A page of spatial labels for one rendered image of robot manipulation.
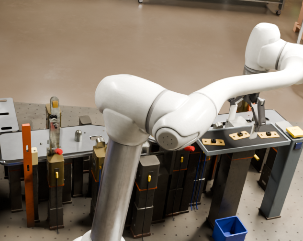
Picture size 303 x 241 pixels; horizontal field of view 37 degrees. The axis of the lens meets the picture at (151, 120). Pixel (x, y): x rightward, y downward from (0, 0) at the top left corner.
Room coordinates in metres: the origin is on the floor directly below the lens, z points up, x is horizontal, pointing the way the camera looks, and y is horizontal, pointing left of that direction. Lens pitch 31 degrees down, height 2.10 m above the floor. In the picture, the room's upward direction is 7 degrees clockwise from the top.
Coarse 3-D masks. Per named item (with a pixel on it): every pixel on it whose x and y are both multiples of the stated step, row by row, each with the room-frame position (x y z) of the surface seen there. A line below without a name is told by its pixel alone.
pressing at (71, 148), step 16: (240, 112) 1.99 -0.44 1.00; (272, 112) 2.02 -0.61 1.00; (48, 128) 1.64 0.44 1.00; (64, 128) 1.65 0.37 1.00; (80, 128) 1.66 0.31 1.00; (96, 128) 1.68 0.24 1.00; (0, 144) 1.47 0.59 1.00; (16, 144) 1.49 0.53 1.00; (32, 144) 1.50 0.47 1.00; (48, 144) 1.51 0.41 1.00; (64, 144) 1.53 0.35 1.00; (80, 144) 1.54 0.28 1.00; (0, 160) 1.37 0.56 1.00; (16, 160) 1.38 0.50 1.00
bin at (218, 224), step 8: (232, 216) 1.45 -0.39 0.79; (216, 224) 1.39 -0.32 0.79; (224, 224) 1.43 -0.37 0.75; (232, 224) 1.45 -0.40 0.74; (240, 224) 1.42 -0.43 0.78; (216, 232) 1.39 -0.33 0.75; (224, 232) 1.44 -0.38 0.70; (232, 232) 1.44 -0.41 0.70; (240, 232) 1.40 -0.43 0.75; (216, 240) 1.37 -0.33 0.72; (224, 240) 1.33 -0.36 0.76; (232, 240) 1.34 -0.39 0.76; (240, 240) 1.36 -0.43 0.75
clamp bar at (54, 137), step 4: (52, 116) 1.40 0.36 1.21; (56, 116) 1.41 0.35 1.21; (52, 120) 1.37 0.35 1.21; (56, 120) 1.37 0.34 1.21; (52, 124) 1.36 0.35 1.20; (56, 124) 1.36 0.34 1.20; (52, 128) 1.36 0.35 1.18; (56, 128) 1.35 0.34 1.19; (52, 132) 1.37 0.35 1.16; (56, 132) 1.37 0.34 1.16; (52, 136) 1.37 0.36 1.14; (56, 136) 1.38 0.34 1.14; (52, 140) 1.37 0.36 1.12; (56, 140) 1.38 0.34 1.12; (52, 144) 1.38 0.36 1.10; (56, 144) 1.38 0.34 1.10; (56, 148) 1.40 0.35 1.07
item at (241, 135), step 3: (237, 132) 1.51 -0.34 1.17; (240, 132) 1.51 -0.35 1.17; (243, 132) 1.53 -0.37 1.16; (246, 132) 1.53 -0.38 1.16; (231, 135) 1.50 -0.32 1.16; (234, 135) 1.50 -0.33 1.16; (237, 135) 1.50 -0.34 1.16; (240, 135) 1.50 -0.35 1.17; (243, 135) 1.51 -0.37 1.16; (246, 135) 1.51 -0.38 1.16; (249, 135) 1.51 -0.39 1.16; (234, 138) 1.48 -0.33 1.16; (237, 138) 1.48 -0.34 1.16; (240, 138) 1.48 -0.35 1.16
